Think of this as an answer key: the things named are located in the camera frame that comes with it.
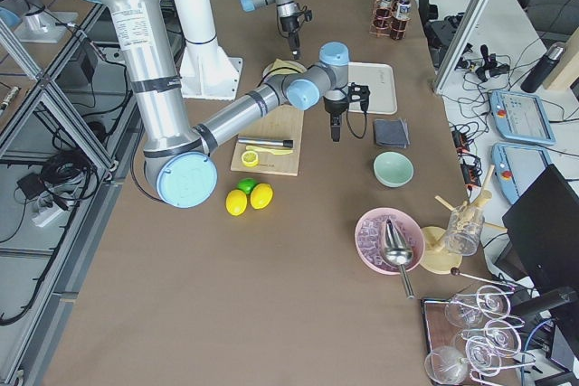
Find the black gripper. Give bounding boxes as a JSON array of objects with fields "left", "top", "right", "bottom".
[
  {"left": 324, "top": 98, "right": 349, "bottom": 142},
  {"left": 280, "top": 14, "right": 301, "bottom": 60}
]

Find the bread slice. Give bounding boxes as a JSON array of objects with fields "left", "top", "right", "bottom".
[{"left": 270, "top": 58, "right": 308, "bottom": 78}]

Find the cream rabbit serving tray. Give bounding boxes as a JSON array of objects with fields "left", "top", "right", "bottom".
[{"left": 345, "top": 61, "right": 397, "bottom": 115}]

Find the wine glass rack tray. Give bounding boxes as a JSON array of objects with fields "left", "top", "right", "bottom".
[{"left": 421, "top": 284, "right": 552, "bottom": 385}]

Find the white round plate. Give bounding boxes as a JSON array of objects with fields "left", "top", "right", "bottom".
[{"left": 261, "top": 58, "right": 308, "bottom": 80}]

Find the steel cylinder muddler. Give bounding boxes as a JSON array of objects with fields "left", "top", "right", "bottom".
[{"left": 237, "top": 137, "right": 294, "bottom": 149}]

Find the folded grey cloth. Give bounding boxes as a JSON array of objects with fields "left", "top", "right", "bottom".
[{"left": 373, "top": 119, "right": 410, "bottom": 148}]

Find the wooden cutting board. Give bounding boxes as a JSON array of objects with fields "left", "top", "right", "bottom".
[{"left": 230, "top": 105, "right": 304, "bottom": 176}]

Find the mint green bowl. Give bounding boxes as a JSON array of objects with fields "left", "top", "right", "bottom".
[{"left": 373, "top": 152, "right": 414, "bottom": 188}]

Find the yellow plastic knife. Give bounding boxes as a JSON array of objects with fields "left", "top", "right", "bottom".
[{"left": 245, "top": 145, "right": 294, "bottom": 155}]

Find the half lemon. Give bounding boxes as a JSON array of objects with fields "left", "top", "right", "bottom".
[{"left": 241, "top": 150, "right": 259, "bottom": 167}]

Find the tea bottle right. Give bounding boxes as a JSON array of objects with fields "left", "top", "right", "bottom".
[{"left": 375, "top": 0, "right": 393, "bottom": 20}]

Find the tea bottle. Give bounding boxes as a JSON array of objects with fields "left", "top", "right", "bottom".
[
  {"left": 375, "top": 0, "right": 393, "bottom": 20},
  {"left": 390, "top": 0, "right": 412, "bottom": 41}
]

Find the upper whole lemon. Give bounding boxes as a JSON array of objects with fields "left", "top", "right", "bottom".
[{"left": 250, "top": 183, "right": 274, "bottom": 210}]

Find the whole lemon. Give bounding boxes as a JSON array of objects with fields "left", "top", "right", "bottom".
[
  {"left": 225, "top": 189, "right": 248, "bottom": 216},
  {"left": 250, "top": 183, "right": 274, "bottom": 210}
]

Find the green lime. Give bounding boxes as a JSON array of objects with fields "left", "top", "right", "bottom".
[{"left": 236, "top": 177, "right": 258, "bottom": 195}]

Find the tea bottle front left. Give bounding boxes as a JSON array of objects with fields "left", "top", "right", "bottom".
[{"left": 390, "top": 0, "right": 412, "bottom": 41}]

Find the pink bowl with ice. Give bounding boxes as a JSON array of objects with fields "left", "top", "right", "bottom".
[{"left": 355, "top": 207, "right": 425, "bottom": 275}]

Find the lower whole lemon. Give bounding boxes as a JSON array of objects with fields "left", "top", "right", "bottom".
[{"left": 225, "top": 189, "right": 248, "bottom": 216}]

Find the metal ice scoop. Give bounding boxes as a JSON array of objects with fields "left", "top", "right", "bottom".
[{"left": 382, "top": 219, "right": 415, "bottom": 299}]

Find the glass jar on stand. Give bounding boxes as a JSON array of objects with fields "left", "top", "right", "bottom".
[{"left": 442, "top": 204, "right": 484, "bottom": 256}]

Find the wooden stand with round base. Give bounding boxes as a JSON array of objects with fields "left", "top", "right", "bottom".
[{"left": 420, "top": 165, "right": 507, "bottom": 274}]

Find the black monitor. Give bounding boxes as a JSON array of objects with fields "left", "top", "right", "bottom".
[{"left": 502, "top": 165, "right": 578, "bottom": 292}]

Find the black thermos bottle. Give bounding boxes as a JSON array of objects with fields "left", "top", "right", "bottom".
[{"left": 520, "top": 42, "right": 565, "bottom": 93}]

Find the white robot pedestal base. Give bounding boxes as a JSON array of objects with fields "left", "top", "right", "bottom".
[{"left": 174, "top": 0, "right": 242, "bottom": 100}]

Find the copper wire bottle rack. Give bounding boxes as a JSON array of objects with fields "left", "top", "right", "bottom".
[{"left": 370, "top": 0, "right": 399, "bottom": 37}]

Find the aluminium frame post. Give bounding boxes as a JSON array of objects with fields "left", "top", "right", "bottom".
[{"left": 432, "top": 0, "right": 489, "bottom": 95}]

